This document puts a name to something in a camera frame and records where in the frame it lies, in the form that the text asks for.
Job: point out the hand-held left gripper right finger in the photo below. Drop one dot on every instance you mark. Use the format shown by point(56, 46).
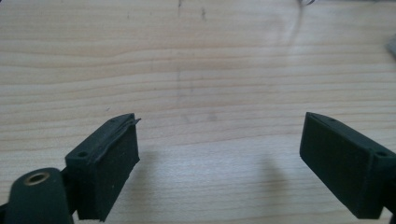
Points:
point(345, 168)

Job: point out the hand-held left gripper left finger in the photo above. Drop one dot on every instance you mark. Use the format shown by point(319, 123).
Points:
point(106, 168)

